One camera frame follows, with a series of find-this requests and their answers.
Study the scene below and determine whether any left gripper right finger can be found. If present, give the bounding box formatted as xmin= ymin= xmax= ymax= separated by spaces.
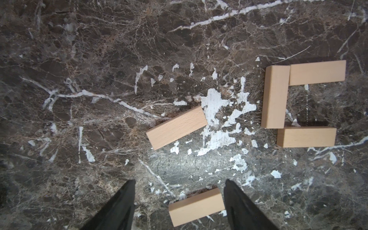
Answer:
xmin=224 ymin=179 xmax=278 ymax=230

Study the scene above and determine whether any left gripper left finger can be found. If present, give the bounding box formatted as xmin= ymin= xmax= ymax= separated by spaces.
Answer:
xmin=82 ymin=180 xmax=136 ymax=230

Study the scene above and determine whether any wooden block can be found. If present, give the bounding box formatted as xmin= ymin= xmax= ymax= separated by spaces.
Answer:
xmin=277 ymin=126 xmax=337 ymax=148
xmin=261 ymin=65 xmax=290 ymax=129
xmin=146 ymin=106 xmax=208 ymax=150
xmin=289 ymin=60 xmax=347 ymax=86
xmin=169 ymin=188 xmax=225 ymax=227

